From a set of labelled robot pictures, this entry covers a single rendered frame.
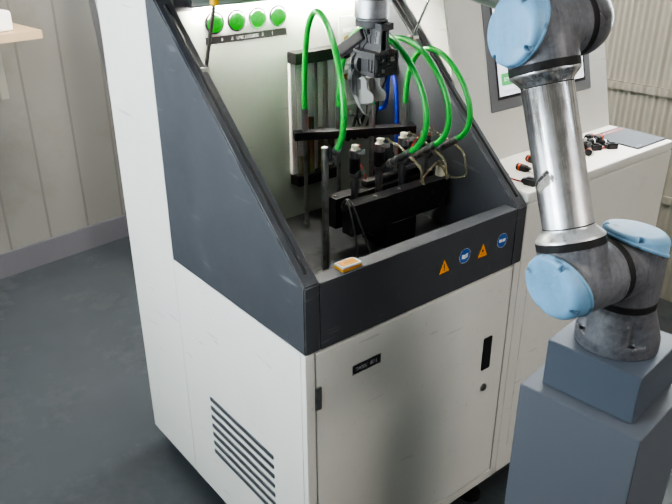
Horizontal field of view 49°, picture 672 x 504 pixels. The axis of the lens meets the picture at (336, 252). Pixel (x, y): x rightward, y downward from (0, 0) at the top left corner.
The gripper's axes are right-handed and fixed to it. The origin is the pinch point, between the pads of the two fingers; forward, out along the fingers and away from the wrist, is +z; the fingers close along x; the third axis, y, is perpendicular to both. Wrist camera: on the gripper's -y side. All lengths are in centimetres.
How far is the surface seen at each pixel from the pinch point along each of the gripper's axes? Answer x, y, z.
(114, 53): -35, -56, -8
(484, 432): 28, 23, 94
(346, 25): 20.0, -30.7, -12.7
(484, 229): 18.9, 23.1, 27.9
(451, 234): 7.3, 23.1, 25.9
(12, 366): -59, -138, 121
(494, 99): 50, -3, 6
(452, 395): 12, 23, 74
